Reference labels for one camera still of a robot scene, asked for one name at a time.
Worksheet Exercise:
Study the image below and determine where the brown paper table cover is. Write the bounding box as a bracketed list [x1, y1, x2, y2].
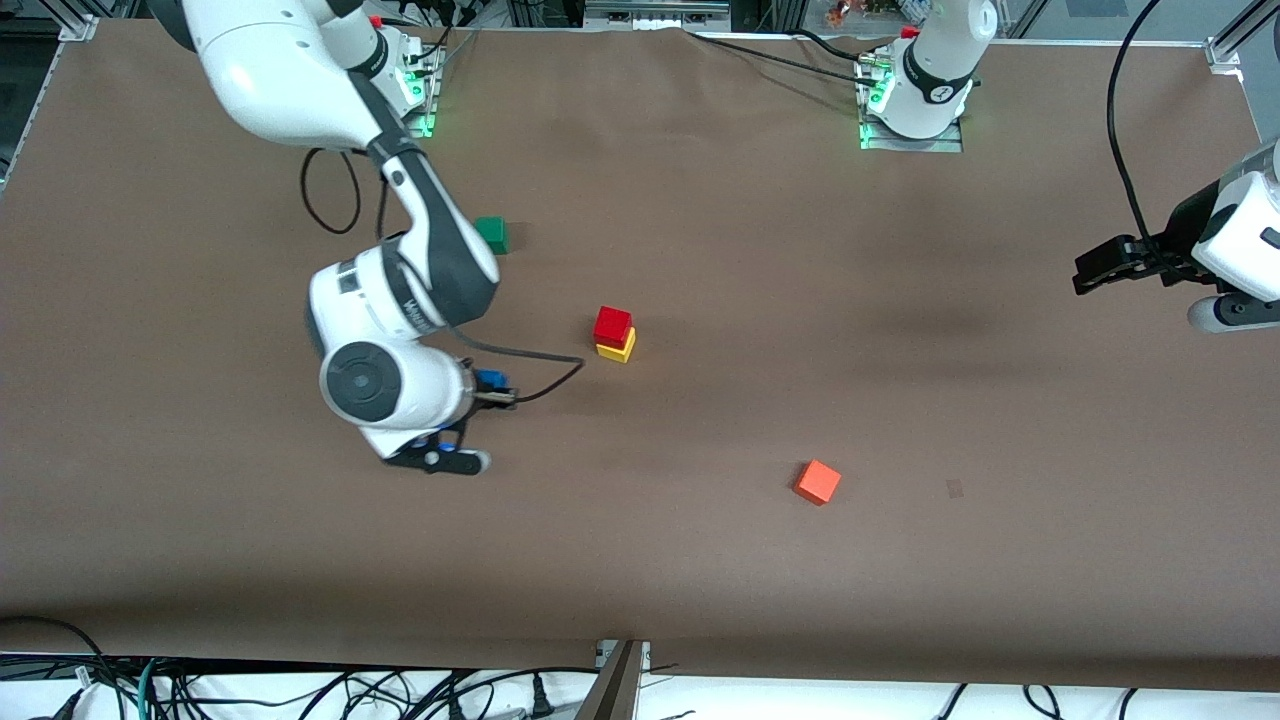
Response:
[0, 20, 1280, 691]

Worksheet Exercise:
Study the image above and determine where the orange wooden block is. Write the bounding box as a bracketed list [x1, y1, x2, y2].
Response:
[793, 459, 843, 507]

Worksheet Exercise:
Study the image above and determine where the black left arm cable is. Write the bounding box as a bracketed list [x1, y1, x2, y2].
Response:
[1105, 0, 1171, 251]

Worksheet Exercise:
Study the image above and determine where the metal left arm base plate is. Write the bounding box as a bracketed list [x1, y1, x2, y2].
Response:
[858, 55, 965, 153]

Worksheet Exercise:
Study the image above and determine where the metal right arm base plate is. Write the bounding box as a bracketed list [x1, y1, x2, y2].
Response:
[398, 45, 439, 139]

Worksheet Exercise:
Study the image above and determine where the black cable bundle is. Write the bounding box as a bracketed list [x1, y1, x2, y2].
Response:
[0, 650, 601, 720]

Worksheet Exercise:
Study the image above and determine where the aluminium profile with bracket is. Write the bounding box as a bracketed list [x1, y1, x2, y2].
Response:
[575, 640, 651, 720]

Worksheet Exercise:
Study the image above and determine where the grey base cable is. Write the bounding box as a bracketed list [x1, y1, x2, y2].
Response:
[428, 28, 481, 101]

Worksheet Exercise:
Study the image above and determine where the metal rail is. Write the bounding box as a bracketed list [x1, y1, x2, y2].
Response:
[585, 0, 731, 31]

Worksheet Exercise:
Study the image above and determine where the thick black curved cable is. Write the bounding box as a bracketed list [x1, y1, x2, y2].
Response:
[0, 615, 101, 691]

